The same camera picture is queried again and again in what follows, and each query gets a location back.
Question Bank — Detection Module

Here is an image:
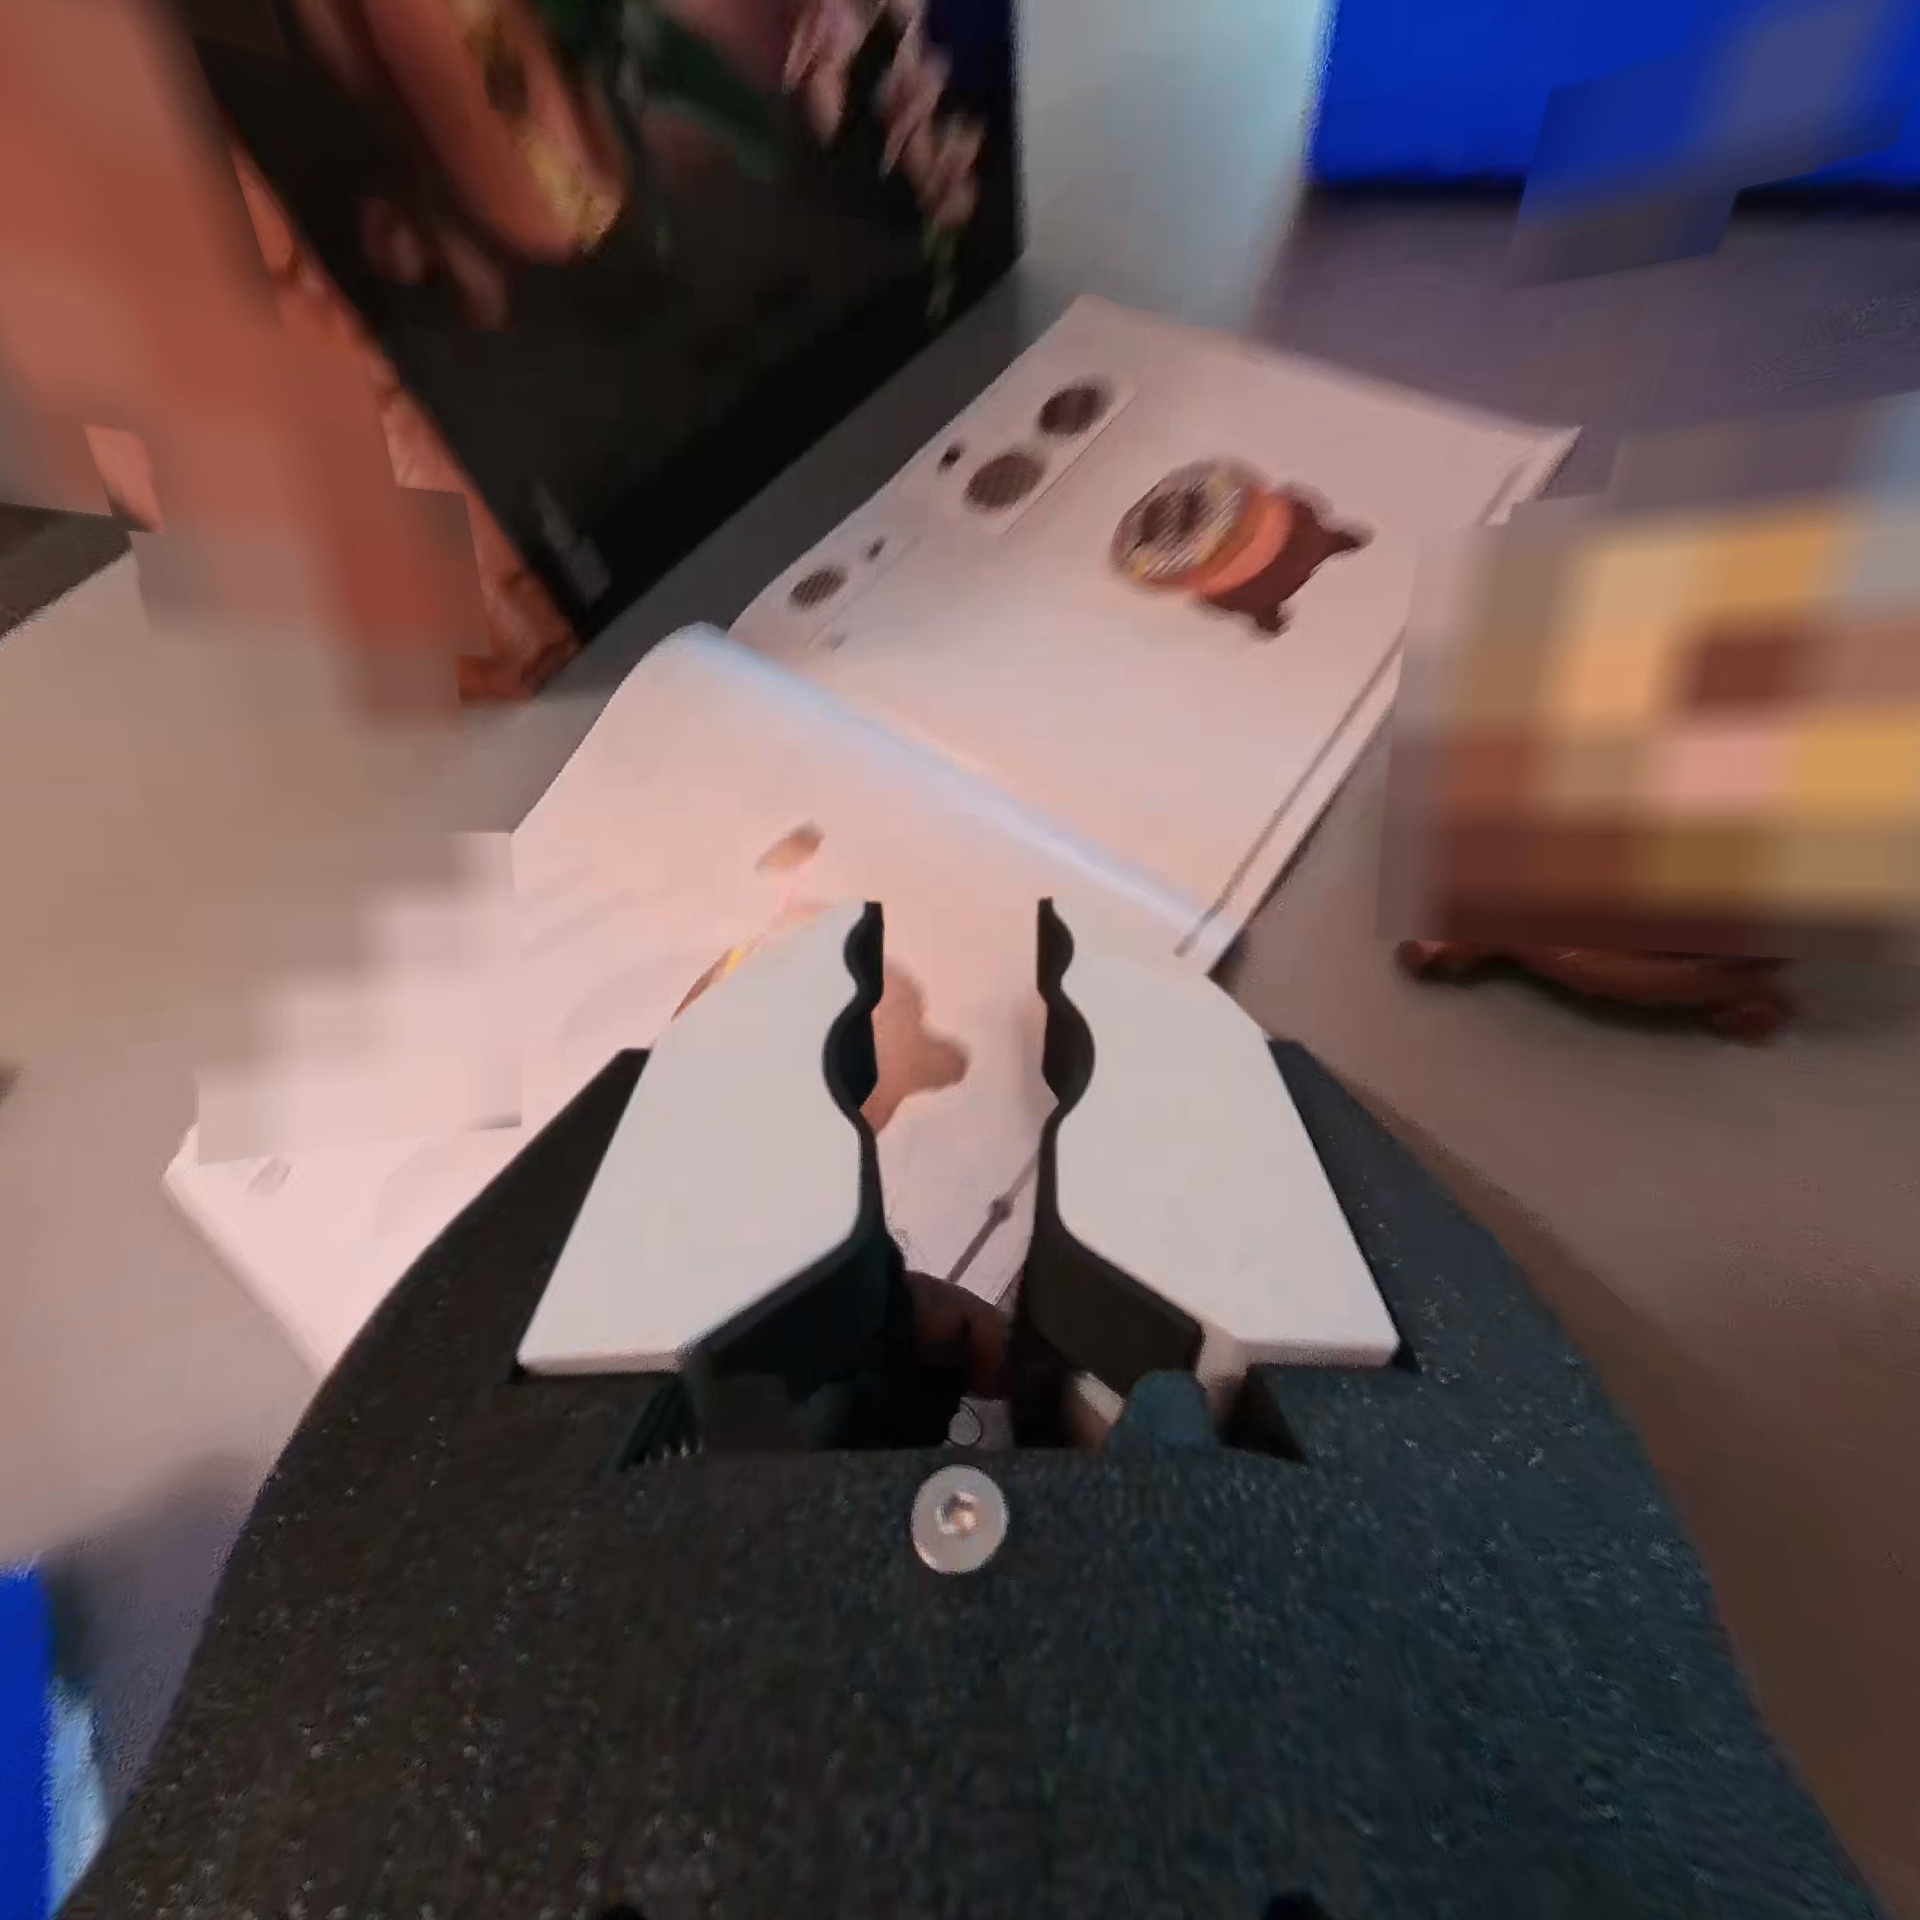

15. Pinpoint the blue plastic bin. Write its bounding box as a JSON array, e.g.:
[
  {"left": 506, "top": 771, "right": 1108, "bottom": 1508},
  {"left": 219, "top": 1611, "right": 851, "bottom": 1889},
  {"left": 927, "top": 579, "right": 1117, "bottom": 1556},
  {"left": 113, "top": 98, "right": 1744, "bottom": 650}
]
[
  {"left": 0, "top": 1560, "right": 61, "bottom": 1920},
  {"left": 1312, "top": 0, "right": 1920, "bottom": 196}
]

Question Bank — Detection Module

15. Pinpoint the brick pot model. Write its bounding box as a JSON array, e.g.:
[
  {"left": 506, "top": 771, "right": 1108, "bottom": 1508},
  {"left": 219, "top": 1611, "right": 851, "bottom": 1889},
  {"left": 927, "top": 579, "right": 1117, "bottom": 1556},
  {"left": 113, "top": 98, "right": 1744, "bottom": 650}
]
[{"left": 1395, "top": 925, "right": 1801, "bottom": 1049}]

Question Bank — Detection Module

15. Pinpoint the black flower print box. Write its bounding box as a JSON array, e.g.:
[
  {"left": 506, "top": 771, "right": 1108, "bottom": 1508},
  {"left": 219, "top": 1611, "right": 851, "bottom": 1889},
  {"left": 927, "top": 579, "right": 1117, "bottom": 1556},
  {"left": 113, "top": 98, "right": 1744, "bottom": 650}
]
[{"left": 180, "top": 0, "right": 1029, "bottom": 706}]

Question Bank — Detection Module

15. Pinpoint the white instruction booklet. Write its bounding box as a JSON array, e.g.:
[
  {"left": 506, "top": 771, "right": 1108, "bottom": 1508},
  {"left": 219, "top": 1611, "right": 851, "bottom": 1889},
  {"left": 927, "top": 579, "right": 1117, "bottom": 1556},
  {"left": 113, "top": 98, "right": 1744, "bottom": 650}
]
[{"left": 167, "top": 294, "right": 1576, "bottom": 1383}]

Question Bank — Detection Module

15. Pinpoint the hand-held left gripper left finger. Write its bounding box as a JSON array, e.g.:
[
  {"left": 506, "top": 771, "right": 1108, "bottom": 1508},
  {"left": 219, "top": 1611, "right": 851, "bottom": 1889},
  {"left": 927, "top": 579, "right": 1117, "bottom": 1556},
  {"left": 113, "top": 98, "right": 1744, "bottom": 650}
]
[{"left": 520, "top": 904, "right": 885, "bottom": 1383}]

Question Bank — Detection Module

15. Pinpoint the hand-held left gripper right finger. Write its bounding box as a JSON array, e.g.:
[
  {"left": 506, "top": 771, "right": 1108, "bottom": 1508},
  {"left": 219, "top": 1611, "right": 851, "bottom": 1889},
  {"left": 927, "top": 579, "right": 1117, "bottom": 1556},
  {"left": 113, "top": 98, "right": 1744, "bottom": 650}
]
[{"left": 1031, "top": 894, "right": 1402, "bottom": 1426}]

